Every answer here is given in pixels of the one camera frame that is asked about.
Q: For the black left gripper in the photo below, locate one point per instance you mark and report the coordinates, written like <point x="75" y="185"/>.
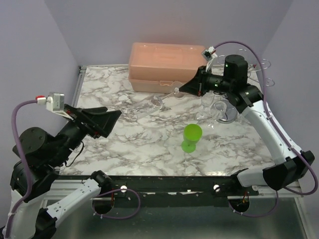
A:
<point x="100" y="123"/>

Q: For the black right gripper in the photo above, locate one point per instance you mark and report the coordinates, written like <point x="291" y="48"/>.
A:
<point x="196" y="88"/>

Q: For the tall clear wine glass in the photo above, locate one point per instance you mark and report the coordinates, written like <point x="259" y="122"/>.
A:
<point x="206" y="101"/>

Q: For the clear stemmed wine glass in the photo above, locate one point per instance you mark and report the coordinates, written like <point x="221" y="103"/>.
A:
<point x="153" y="103"/>

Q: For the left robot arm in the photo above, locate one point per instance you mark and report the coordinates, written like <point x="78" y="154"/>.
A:
<point x="30" y="220"/>

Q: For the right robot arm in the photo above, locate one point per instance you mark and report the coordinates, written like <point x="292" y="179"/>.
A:
<point x="290" y="161"/>

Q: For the pink plastic storage box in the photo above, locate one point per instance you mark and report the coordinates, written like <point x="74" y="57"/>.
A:
<point x="158" y="68"/>

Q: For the green plastic goblet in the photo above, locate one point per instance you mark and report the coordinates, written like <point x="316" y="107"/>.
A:
<point x="191" y="135"/>

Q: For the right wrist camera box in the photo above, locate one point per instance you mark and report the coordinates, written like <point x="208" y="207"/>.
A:
<point x="209" y="54"/>

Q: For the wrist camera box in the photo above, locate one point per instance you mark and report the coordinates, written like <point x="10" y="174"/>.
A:
<point x="209" y="54"/>
<point x="55" y="102"/>

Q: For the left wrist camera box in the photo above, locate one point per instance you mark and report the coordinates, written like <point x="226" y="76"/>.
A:
<point x="55" y="102"/>

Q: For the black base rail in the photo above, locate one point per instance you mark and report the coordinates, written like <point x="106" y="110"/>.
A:
<point x="169" y="191"/>

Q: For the aluminium table frame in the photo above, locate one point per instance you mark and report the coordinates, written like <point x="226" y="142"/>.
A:
<point x="43" y="153"/>

